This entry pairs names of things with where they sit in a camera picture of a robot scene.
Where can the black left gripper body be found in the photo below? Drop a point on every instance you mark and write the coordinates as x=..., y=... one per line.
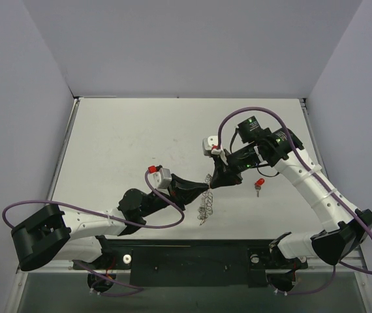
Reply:
x=173, y=189

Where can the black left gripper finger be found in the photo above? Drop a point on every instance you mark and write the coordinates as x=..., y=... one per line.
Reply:
x=189, y=195
x=184, y=184

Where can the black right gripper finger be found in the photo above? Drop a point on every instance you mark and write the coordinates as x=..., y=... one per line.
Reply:
x=233, y=180
x=220, y=175

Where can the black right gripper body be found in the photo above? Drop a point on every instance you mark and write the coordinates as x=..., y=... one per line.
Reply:
x=223, y=167

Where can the red tag key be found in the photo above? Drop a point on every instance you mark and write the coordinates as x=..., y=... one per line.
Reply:
x=258, y=186

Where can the metal disc key organizer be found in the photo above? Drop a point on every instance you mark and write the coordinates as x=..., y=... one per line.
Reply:
x=205, y=209

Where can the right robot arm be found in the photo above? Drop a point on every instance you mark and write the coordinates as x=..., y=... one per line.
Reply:
x=344, y=227

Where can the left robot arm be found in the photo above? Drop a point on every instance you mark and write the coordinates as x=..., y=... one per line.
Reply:
x=65, y=232

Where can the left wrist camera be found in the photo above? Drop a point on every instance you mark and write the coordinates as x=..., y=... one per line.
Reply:
x=161, y=177

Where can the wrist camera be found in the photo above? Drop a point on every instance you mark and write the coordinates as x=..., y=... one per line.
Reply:
x=161, y=177
x=211, y=147

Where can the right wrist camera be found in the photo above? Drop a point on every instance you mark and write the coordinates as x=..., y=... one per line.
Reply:
x=211, y=147

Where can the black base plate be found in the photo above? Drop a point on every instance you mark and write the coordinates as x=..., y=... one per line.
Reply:
x=196, y=263

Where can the aluminium table edge rail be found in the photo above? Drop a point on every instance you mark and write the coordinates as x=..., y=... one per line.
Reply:
x=308, y=123

